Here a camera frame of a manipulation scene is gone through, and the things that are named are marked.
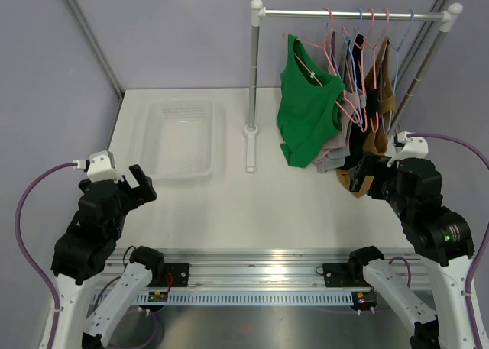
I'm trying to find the white metal clothes rack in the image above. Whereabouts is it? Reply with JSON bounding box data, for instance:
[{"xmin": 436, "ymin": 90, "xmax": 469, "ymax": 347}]
[{"xmin": 244, "ymin": 0, "xmax": 463, "ymax": 173}]

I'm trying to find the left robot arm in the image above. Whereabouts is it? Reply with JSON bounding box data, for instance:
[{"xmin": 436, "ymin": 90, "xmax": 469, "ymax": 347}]
[{"xmin": 47, "ymin": 165, "xmax": 165, "ymax": 348}]

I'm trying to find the black tank top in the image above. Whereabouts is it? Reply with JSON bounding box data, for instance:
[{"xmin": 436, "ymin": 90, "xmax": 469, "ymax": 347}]
[{"xmin": 343, "ymin": 34, "xmax": 364, "ymax": 170}]

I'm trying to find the brown tank top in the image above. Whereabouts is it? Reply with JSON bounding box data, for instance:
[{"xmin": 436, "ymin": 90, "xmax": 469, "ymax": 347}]
[{"xmin": 336, "ymin": 37, "xmax": 396, "ymax": 189}]

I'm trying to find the grey tank top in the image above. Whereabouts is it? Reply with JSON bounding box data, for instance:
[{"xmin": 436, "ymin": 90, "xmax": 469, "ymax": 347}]
[{"xmin": 315, "ymin": 33, "xmax": 350, "ymax": 173}]

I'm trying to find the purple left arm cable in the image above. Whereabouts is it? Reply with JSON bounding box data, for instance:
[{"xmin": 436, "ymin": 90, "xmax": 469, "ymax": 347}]
[{"xmin": 15, "ymin": 162, "xmax": 77, "ymax": 349}]

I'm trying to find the white plastic basket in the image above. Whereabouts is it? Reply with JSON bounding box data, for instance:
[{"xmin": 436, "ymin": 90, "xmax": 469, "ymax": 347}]
[{"xmin": 138, "ymin": 98, "xmax": 215, "ymax": 182}]

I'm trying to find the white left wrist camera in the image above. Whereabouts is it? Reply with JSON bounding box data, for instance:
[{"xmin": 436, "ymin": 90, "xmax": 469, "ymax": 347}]
[{"xmin": 73, "ymin": 150, "xmax": 124, "ymax": 183}]

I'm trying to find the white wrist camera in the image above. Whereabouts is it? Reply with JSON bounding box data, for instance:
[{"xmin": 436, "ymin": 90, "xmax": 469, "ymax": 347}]
[
  {"xmin": 387, "ymin": 131, "xmax": 429, "ymax": 168},
  {"xmin": 73, "ymin": 150, "xmax": 124, "ymax": 183}
]

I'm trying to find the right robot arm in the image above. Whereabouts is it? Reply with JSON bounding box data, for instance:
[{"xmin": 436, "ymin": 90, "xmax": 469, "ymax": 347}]
[{"xmin": 346, "ymin": 153, "xmax": 488, "ymax": 348}]

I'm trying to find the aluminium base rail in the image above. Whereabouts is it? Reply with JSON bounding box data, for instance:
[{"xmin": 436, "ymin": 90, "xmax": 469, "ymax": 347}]
[{"xmin": 161, "ymin": 248, "xmax": 351, "ymax": 292}]

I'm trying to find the pink tank top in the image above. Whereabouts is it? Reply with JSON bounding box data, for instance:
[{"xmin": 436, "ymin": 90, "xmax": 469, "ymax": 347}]
[{"xmin": 313, "ymin": 48, "xmax": 360, "ymax": 173}]

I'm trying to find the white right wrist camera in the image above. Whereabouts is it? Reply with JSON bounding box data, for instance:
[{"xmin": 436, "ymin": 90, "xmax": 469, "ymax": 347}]
[{"xmin": 387, "ymin": 131, "xmax": 429, "ymax": 168}]

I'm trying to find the green tank top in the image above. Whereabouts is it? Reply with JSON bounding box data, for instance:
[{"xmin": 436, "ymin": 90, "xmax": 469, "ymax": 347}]
[{"xmin": 277, "ymin": 34, "xmax": 345, "ymax": 168}]

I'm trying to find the white slotted cable duct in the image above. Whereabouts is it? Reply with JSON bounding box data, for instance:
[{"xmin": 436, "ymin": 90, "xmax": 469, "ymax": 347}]
[{"xmin": 135, "ymin": 291, "xmax": 353, "ymax": 306}]

